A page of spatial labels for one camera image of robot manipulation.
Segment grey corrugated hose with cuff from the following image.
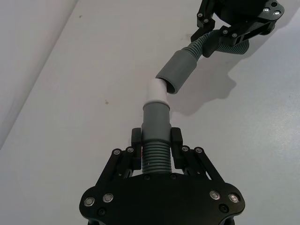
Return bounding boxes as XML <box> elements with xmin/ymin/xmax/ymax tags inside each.
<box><xmin>141</xmin><ymin>100</ymin><xmax>173</xmax><ymax>175</ymax></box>
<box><xmin>155</xmin><ymin>30</ymin><xmax>250</xmax><ymax>95</ymax></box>

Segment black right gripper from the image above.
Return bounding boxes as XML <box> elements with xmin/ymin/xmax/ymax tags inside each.
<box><xmin>191</xmin><ymin>0</ymin><xmax>285</xmax><ymax>58</ymax></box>

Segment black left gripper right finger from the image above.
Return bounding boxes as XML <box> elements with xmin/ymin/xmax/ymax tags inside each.
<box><xmin>170</xmin><ymin>127</ymin><xmax>224</xmax><ymax>183</ymax></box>

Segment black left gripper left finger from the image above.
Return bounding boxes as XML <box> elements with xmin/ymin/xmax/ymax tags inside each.
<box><xmin>94</xmin><ymin>127</ymin><xmax>143</xmax><ymax>186</ymax></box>

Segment white plastic tube connector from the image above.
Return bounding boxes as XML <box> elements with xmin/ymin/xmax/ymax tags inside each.
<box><xmin>145</xmin><ymin>78</ymin><xmax>168</xmax><ymax>104</ymax></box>

